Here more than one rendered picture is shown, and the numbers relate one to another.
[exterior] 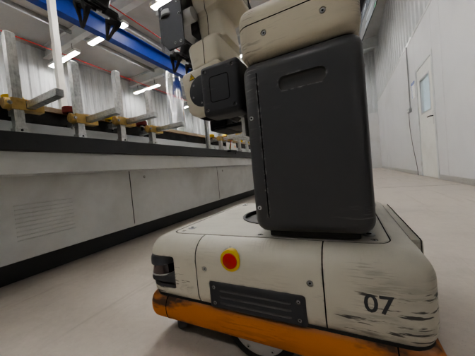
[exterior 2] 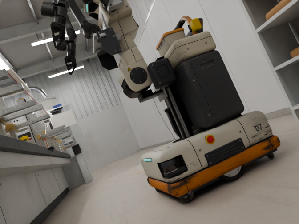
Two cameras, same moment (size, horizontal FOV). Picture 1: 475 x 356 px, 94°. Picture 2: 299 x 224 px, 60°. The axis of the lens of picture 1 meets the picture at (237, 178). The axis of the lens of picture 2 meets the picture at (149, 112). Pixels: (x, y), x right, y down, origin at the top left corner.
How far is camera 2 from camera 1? 1.14 m
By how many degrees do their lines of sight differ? 42
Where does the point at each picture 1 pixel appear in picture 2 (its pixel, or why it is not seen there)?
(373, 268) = (252, 117)
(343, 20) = (213, 46)
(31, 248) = not seen: outside the picture
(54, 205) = not seen: outside the picture
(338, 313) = (251, 137)
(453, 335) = not seen: hidden behind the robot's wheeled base
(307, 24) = (203, 46)
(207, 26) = (126, 42)
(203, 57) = (134, 58)
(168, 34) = (108, 46)
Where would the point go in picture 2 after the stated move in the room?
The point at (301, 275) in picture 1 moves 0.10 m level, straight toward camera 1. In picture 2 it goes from (236, 130) to (251, 126)
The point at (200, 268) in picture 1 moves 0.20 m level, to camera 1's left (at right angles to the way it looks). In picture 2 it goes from (197, 150) to (171, 166)
